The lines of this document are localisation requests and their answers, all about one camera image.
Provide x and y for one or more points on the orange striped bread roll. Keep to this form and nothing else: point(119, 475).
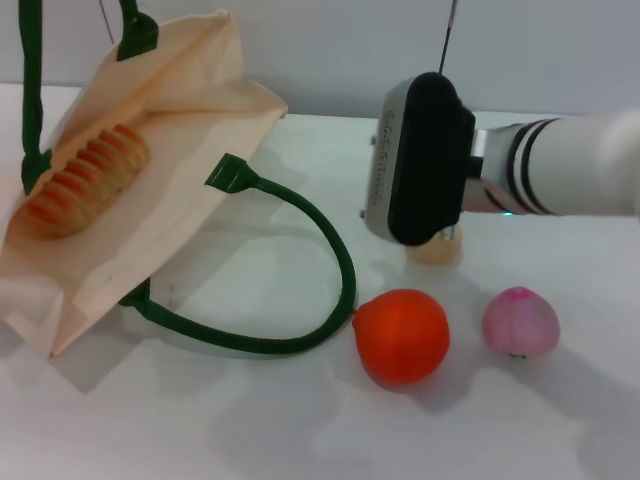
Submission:
point(90, 180)

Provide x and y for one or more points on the orange red toy fruit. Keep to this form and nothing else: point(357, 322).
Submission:
point(402, 337)

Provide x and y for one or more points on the thin black rod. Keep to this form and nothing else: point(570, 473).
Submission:
point(446, 40)

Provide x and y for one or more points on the pink peach bun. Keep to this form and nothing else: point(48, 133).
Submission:
point(520, 322)

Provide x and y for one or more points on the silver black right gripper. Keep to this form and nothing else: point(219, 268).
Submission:
point(425, 160)

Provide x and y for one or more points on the round egg yolk pastry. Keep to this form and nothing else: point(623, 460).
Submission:
point(435, 252)

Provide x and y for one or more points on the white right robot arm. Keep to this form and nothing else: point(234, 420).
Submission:
point(565, 165)

